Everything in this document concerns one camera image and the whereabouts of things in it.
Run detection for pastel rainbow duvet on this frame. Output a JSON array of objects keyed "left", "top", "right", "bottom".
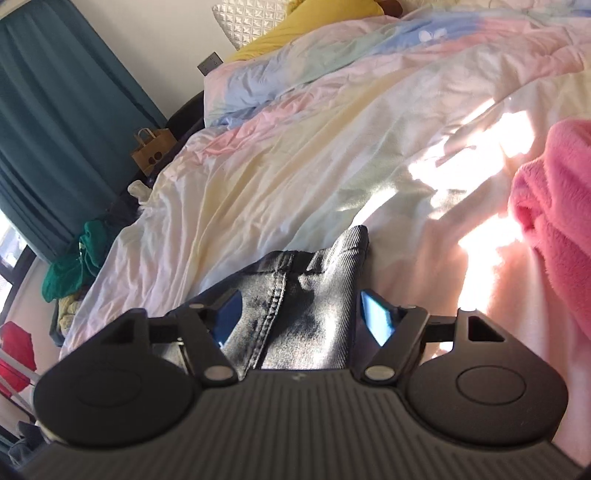
[{"left": 59, "top": 0, "right": 591, "bottom": 470}]

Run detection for pink fleece blanket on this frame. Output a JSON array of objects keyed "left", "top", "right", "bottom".
[{"left": 508, "top": 118, "right": 591, "bottom": 336}]

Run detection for wall power socket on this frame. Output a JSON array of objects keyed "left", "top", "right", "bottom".
[{"left": 198, "top": 52, "right": 224, "bottom": 75}]

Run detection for red cloth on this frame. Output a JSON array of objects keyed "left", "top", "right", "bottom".
[{"left": 0, "top": 321, "right": 38, "bottom": 400}]

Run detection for pale yellow knitted cloth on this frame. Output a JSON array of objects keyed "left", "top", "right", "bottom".
[{"left": 57, "top": 295, "right": 93, "bottom": 337}]

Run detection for white quilted pillow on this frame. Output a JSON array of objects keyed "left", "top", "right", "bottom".
[{"left": 211, "top": 0, "right": 301, "bottom": 51}]

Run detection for green cloth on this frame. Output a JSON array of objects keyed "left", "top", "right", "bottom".
[{"left": 41, "top": 220, "right": 123, "bottom": 304}]

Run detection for brown paper bag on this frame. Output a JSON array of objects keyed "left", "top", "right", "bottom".
[{"left": 131, "top": 127, "right": 177, "bottom": 177}]

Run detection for yellow pillow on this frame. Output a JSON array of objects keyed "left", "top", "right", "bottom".
[{"left": 223, "top": 0, "right": 386, "bottom": 64}]

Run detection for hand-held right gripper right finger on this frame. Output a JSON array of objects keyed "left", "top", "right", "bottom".
[{"left": 358, "top": 289, "right": 508, "bottom": 383}]

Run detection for teal curtain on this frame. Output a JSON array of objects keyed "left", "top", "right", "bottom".
[{"left": 0, "top": 0, "right": 168, "bottom": 265}]

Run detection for dark grey denim pants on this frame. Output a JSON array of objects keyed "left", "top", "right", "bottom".
[{"left": 164, "top": 225, "right": 371, "bottom": 372}]

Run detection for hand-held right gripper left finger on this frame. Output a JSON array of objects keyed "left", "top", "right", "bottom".
[{"left": 100, "top": 290, "right": 244, "bottom": 385}]

